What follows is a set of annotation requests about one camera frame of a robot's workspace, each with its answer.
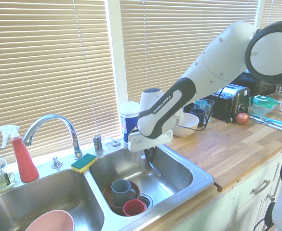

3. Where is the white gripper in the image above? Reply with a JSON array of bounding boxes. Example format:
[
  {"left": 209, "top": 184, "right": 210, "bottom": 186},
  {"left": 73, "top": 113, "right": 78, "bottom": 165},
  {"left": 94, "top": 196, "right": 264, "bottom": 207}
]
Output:
[{"left": 127, "top": 129, "right": 174, "bottom": 167}]

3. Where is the stainless steel double sink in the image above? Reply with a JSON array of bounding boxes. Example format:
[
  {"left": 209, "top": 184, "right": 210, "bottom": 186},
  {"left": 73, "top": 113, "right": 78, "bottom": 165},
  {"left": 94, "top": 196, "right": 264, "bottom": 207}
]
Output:
[{"left": 0, "top": 139, "right": 215, "bottom": 231}]

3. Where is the white sink sprayer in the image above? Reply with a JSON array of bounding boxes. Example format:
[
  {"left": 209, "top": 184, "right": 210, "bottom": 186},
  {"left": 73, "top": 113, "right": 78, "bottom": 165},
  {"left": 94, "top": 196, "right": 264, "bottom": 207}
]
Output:
[{"left": 104, "top": 137, "right": 123, "bottom": 148}]

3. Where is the sink drain strainer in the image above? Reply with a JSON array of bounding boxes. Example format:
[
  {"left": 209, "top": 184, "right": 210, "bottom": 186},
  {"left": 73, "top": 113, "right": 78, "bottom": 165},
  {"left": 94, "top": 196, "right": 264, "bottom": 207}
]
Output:
[{"left": 138, "top": 193, "right": 154, "bottom": 209}]

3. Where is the chrome sink knob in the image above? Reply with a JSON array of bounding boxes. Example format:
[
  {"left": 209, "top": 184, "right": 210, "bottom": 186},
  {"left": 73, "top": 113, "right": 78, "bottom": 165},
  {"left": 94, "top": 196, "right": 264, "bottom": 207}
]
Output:
[{"left": 51, "top": 155, "right": 63, "bottom": 168}]

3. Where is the Lysol wipes canister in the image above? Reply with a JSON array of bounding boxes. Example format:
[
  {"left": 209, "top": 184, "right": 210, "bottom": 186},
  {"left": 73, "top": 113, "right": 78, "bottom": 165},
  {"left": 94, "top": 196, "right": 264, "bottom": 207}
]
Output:
[{"left": 120, "top": 101, "right": 141, "bottom": 145}]

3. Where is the gray mug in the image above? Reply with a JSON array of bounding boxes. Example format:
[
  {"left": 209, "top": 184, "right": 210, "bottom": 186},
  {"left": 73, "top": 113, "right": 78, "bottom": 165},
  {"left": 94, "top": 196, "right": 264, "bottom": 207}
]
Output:
[{"left": 111, "top": 179, "right": 137, "bottom": 207}]

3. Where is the large cream bowl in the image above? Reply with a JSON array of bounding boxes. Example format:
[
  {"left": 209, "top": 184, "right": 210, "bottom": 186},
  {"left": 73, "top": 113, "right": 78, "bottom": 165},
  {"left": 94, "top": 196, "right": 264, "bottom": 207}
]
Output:
[{"left": 173, "top": 113, "right": 200, "bottom": 138}]

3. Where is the red plastic cup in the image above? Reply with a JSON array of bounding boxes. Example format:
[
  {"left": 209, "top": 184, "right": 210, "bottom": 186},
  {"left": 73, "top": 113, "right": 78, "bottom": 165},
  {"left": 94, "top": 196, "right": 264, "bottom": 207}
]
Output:
[{"left": 123, "top": 199, "right": 146, "bottom": 217}]

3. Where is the black mug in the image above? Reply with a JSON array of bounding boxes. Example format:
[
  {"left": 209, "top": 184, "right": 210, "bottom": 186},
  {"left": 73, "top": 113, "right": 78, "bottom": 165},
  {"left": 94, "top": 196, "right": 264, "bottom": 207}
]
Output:
[{"left": 183, "top": 103, "right": 196, "bottom": 114}]

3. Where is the dark blue mug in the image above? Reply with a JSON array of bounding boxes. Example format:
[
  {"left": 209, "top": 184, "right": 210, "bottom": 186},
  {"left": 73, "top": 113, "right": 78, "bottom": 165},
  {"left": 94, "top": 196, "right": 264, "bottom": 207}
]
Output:
[{"left": 190, "top": 108, "right": 208, "bottom": 128}]

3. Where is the brown wooden bowl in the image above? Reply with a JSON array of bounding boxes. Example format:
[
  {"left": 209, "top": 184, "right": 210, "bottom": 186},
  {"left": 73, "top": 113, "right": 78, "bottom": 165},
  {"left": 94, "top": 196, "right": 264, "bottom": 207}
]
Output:
[{"left": 103, "top": 180, "right": 141, "bottom": 209}]

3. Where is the yellow green sponge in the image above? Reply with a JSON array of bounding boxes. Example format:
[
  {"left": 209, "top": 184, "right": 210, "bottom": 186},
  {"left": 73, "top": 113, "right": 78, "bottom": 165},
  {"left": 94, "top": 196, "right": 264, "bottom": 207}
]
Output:
[{"left": 70, "top": 153, "right": 97, "bottom": 173}]

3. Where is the teal mug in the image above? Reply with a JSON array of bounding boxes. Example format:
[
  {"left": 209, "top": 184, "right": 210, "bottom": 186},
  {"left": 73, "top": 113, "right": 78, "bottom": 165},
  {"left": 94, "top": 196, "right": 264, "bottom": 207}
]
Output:
[{"left": 194, "top": 100, "right": 211, "bottom": 110}]

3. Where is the clear drinking glass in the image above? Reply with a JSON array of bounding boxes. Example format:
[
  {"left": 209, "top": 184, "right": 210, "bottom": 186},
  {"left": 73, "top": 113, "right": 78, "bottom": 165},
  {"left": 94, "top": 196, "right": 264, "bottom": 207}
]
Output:
[{"left": 201, "top": 99, "right": 215, "bottom": 123}]

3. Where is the red apple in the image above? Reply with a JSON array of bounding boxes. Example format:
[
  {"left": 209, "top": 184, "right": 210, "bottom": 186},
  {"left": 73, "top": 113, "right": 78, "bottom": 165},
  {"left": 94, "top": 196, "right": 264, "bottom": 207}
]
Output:
[{"left": 236, "top": 112, "right": 249, "bottom": 125}]

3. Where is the black chrome toaster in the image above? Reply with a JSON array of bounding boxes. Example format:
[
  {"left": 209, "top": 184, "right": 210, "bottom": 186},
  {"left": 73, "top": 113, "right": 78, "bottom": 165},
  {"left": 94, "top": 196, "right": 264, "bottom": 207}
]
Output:
[{"left": 207, "top": 83, "right": 251, "bottom": 122}]

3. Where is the chrome kitchen faucet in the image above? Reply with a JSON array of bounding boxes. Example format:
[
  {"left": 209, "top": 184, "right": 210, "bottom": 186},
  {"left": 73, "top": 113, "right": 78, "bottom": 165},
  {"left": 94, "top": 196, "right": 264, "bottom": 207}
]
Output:
[{"left": 22, "top": 114, "right": 83, "bottom": 160}]

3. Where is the pink plastic bowl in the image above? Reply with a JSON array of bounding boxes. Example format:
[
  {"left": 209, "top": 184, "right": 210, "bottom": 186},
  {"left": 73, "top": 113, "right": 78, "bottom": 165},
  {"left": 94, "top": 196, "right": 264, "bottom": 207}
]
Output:
[{"left": 25, "top": 209, "right": 75, "bottom": 231}]

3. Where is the green lidded food container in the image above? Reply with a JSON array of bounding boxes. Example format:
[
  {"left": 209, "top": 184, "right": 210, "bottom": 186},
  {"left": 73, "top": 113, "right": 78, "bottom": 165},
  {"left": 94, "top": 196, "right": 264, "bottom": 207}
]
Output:
[{"left": 248, "top": 95, "right": 278, "bottom": 116}]

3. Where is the red spray bottle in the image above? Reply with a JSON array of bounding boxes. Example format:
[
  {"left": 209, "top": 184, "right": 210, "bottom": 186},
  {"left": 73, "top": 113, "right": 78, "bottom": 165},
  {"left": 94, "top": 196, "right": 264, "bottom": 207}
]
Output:
[{"left": 0, "top": 125, "right": 40, "bottom": 183}]

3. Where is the wide beige window blind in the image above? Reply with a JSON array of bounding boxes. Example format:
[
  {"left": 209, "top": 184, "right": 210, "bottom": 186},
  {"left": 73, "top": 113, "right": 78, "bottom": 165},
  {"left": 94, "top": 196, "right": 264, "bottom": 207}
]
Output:
[{"left": 0, "top": 0, "right": 115, "bottom": 164}]

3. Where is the clear soap pump bottle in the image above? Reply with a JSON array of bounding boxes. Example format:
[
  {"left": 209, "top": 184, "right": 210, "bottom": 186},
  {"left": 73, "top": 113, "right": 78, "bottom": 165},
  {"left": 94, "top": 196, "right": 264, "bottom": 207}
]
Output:
[{"left": 0, "top": 145, "right": 16, "bottom": 192}]

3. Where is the narrow beige window blind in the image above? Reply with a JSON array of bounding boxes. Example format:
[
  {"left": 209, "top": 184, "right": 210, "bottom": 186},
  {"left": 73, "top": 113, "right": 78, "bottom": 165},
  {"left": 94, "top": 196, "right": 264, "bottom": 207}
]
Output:
[{"left": 261, "top": 0, "right": 282, "bottom": 29}]

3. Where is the chrome faucet handle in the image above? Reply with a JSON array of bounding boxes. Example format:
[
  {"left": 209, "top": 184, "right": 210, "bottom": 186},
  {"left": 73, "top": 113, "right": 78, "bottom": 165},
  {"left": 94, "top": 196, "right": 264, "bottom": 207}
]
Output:
[{"left": 93, "top": 135, "right": 105, "bottom": 154}]

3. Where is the metal cabinet handle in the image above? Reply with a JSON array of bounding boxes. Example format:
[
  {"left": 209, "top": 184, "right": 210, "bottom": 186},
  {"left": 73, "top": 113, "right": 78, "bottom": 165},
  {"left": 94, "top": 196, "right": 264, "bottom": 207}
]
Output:
[{"left": 252, "top": 179, "right": 271, "bottom": 194}]

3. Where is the teal handled knife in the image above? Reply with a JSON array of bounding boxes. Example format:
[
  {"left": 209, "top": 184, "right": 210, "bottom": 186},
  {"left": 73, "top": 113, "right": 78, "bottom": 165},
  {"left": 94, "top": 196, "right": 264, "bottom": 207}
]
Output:
[
  {"left": 248, "top": 112, "right": 282, "bottom": 128},
  {"left": 249, "top": 116, "right": 282, "bottom": 132}
]

